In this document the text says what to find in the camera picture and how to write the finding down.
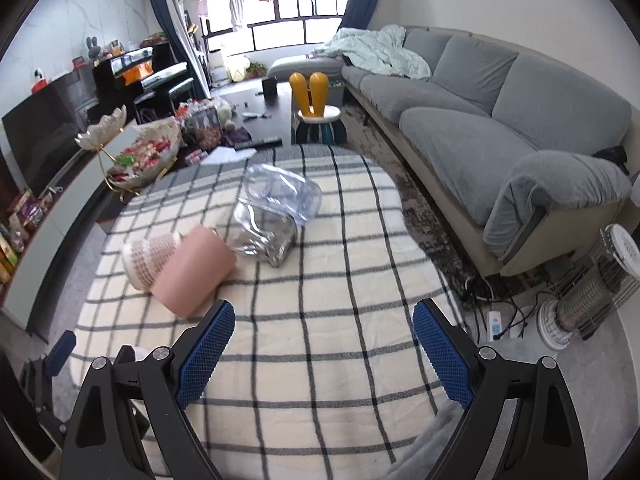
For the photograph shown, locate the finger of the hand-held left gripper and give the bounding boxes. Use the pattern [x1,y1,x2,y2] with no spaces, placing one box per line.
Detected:
[19,331,77,433]

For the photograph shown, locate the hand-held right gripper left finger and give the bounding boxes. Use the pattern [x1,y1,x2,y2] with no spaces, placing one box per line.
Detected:
[59,299,236,480]

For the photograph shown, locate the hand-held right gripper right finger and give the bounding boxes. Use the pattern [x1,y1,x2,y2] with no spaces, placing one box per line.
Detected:
[412,298,588,480]

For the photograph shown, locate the pink cup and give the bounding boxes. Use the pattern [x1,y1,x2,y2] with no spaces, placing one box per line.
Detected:
[150,225,237,318]

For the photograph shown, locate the white dotted cup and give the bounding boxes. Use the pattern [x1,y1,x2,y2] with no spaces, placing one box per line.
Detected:
[121,231,182,290]

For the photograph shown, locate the blue transparent plastic cup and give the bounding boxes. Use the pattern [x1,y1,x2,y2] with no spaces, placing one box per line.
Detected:
[243,163,323,233]

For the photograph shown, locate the grey cloth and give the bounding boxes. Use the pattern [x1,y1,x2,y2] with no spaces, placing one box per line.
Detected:
[385,400,466,480]

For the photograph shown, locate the checkered blanket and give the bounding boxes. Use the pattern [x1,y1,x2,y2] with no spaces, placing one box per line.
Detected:
[70,144,468,480]

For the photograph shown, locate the pile of snack packets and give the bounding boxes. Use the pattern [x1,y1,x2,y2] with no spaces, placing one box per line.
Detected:
[0,187,56,286]

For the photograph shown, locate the grey television cabinet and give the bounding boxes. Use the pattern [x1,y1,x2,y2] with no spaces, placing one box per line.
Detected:
[0,125,143,341]

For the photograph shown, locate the white electric heater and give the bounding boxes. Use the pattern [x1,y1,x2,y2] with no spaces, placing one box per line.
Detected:
[537,224,640,351]

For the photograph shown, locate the gold tiered snack tray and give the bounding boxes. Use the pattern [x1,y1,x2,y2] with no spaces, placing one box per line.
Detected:
[75,106,182,203]

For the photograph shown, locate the black remote control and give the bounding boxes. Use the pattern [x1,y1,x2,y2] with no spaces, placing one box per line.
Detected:
[235,136,282,150]

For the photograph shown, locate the black television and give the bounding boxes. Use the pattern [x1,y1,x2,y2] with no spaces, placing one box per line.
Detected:
[1,67,96,196]

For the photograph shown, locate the grey sofa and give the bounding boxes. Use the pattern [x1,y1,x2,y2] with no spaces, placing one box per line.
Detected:
[267,24,635,278]

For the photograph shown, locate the clear snack jar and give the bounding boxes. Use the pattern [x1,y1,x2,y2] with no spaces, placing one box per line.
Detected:
[187,107,222,150]

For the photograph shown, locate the dark coffee table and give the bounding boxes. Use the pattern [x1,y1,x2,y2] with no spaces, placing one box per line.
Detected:
[215,87,296,150]

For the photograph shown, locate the black piano bench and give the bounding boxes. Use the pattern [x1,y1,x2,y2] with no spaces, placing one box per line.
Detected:
[132,77,196,123]

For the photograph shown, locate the black cloth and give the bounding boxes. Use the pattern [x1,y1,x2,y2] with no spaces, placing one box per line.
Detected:
[595,145,628,176]

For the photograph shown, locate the yellow rabbit ear stool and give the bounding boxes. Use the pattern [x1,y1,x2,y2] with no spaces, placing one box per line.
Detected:
[289,72,346,146]

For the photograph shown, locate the black piano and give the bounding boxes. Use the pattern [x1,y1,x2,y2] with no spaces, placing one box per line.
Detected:
[92,42,188,111]

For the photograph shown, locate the white air purifier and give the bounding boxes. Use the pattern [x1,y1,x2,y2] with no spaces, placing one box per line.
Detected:
[207,49,226,83]

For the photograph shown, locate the light green blanket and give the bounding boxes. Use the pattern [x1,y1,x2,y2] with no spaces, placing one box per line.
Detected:
[312,25,433,81]

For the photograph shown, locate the hanging laundry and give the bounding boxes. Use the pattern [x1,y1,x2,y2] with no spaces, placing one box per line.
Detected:
[196,0,297,32]

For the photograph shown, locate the black cables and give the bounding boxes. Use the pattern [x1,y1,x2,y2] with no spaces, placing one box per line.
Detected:
[460,260,551,341]

